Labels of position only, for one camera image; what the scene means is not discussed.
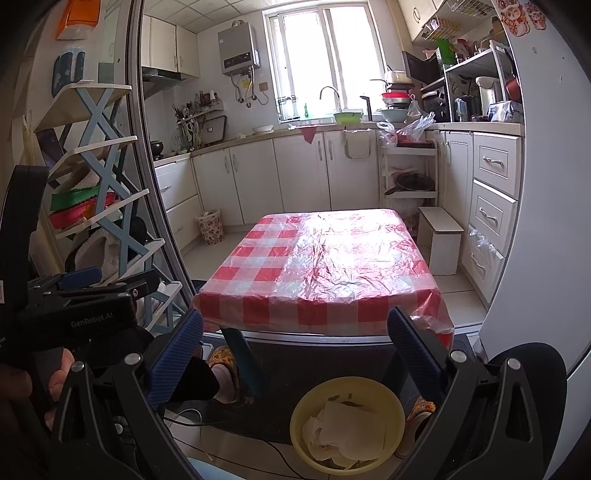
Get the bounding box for stack of bowls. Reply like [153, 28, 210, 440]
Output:
[381, 69, 417, 123]

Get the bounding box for white red shopping bag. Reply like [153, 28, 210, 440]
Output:
[376, 121, 398, 149]

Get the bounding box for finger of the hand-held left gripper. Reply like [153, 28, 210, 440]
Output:
[30, 266, 103, 291]
[57, 270, 160, 301]

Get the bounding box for clear crumpled plastic bag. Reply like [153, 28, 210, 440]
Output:
[397, 111, 437, 143]

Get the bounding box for teal table leg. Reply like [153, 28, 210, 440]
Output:
[221, 325, 267, 400]

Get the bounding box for orange packet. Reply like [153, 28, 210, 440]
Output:
[55, 0, 102, 40]

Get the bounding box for white drawer cabinet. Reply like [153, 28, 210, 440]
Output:
[436, 129, 525, 306]

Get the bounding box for black microwave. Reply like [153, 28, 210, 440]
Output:
[402, 51, 444, 86]

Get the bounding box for floral waste bin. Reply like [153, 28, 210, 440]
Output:
[196, 209, 225, 246]

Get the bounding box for thin clear hanging bag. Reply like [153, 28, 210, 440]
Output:
[468, 226, 502, 257]

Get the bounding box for floral slipper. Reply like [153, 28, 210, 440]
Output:
[397, 396, 437, 459]
[207, 346, 241, 405]

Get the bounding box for white corner shelf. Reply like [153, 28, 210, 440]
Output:
[379, 138, 440, 209]

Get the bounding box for water heater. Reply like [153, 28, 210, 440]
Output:
[218, 23, 260, 77]

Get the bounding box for white lower kitchen cabinets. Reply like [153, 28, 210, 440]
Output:
[152, 128, 384, 252]

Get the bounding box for white step stool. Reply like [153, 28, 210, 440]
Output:
[418, 206, 464, 277]

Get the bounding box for blue white shelf rack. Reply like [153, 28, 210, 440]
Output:
[34, 80, 183, 335]

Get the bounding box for white kettle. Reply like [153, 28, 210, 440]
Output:
[475, 76, 502, 116]

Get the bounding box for red cartoon sticker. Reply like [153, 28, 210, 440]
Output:
[496, 0, 546, 36]

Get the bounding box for white storage shelf unit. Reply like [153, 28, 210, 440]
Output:
[418, 39, 525, 124]

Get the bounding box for yellow plastic bin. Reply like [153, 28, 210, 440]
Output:
[290, 376, 406, 472]

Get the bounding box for white refrigerator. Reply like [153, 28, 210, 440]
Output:
[480, 0, 591, 374]

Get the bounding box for person's left hand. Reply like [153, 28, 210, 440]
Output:
[0, 347, 75, 435]

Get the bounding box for grey sliding door frame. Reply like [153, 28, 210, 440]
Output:
[124, 0, 204, 301]

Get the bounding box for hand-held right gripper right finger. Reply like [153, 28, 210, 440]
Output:
[387, 307, 543, 480]

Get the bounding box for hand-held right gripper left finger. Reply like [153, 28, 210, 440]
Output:
[46, 309, 205, 480]

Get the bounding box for red white checkered tablecloth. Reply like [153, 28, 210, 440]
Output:
[191, 209, 455, 344]

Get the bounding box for window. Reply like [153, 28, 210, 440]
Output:
[263, 2, 389, 126]

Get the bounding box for white upper cabinets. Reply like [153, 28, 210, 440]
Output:
[397, 0, 447, 43]
[141, 14, 201, 77]

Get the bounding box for utensil rack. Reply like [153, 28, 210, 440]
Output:
[171, 90, 227, 151]

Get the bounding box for range hood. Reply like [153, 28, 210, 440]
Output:
[141, 66, 186, 98]

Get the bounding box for white fluffy slippers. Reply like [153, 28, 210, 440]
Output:
[74, 226, 135, 282]

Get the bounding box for faucet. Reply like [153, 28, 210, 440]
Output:
[320, 85, 343, 114]

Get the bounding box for wire basket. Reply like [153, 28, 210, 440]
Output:
[422, 0, 498, 40]

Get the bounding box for black pan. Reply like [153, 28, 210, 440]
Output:
[385, 173, 436, 197]

